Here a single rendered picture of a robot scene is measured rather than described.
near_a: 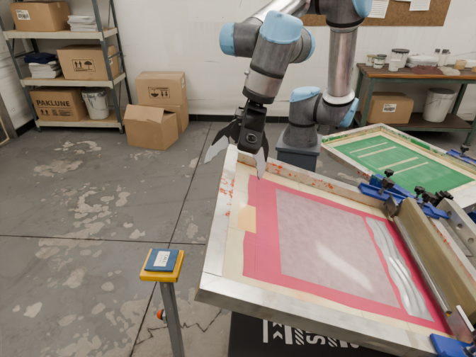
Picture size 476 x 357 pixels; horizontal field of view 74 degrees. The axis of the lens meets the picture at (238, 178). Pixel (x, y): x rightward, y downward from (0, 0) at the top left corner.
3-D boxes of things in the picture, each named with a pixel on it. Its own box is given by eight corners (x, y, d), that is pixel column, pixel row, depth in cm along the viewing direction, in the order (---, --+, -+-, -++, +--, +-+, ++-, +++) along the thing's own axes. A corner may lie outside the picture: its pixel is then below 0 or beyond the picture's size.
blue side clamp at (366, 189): (354, 205, 110) (365, 189, 107) (350, 196, 114) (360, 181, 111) (428, 229, 114) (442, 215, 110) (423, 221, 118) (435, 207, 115)
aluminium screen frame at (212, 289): (193, 300, 58) (198, 287, 56) (224, 152, 107) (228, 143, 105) (549, 397, 67) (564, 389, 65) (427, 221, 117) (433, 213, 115)
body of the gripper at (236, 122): (258, 136, 79) (275, 90, 72) (258, 151, 71) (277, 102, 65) (229, 127, 78) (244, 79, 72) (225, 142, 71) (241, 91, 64)
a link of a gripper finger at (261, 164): (270, 167, 81) (262, 134, 77) (271, 179, 76) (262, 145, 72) (258, 169, 82) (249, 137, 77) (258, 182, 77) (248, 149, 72)
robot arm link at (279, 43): (312, 23, 62) (297, 20, 55) (291, 77, 68) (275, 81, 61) (278, 10, 65) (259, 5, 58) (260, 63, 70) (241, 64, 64)
